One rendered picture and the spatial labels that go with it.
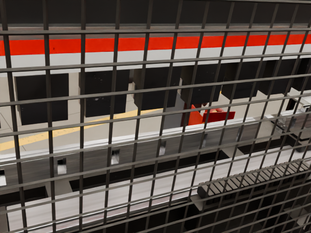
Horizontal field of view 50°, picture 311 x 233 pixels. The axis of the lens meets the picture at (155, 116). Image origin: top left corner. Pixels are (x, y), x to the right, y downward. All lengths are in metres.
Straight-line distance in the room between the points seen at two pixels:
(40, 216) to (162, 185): 0.38
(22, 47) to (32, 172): 0.44
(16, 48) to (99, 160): 0.51
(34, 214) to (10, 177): 0.27
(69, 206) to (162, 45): 0.58
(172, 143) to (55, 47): 0.63
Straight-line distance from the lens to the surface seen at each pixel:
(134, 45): 1.09
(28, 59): 1.02
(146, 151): 1.34
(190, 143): 1.43
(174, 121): 2.36
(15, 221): 0.99
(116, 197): 1.03
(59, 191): 1.21
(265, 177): 1.15
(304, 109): 1.85
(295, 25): 1.17
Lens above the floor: 1.69
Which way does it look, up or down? 29 degrees down
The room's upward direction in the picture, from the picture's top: 8 degrees clockwise
